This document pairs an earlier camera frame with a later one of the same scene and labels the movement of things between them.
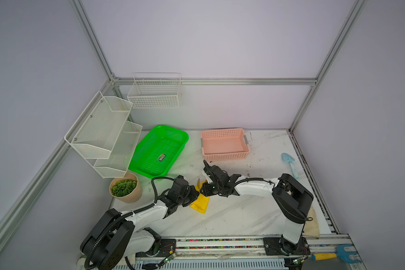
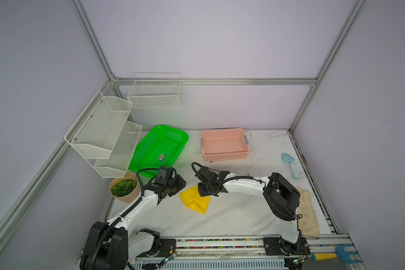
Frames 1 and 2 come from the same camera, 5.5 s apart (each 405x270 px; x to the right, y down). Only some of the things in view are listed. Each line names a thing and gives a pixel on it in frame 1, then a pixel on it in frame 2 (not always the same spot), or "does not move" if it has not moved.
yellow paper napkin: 201,203 does not move
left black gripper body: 189,196 to 175,185
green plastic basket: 157,151 does not move
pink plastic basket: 224,144 does not move
